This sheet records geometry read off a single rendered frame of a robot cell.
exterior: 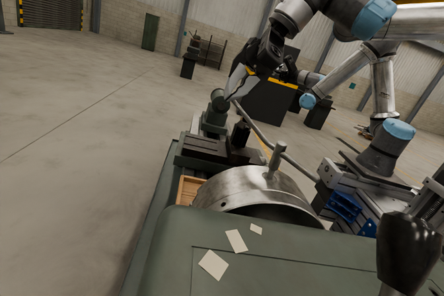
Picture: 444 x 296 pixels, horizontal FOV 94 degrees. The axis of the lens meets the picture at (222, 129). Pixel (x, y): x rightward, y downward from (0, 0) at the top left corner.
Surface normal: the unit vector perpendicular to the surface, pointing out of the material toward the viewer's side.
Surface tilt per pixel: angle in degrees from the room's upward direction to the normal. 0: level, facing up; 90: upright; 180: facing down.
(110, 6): 90
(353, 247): 0
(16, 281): 0
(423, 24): 110
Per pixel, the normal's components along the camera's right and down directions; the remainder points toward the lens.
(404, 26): -0.42, 0.57
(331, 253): 0.29, -0.89
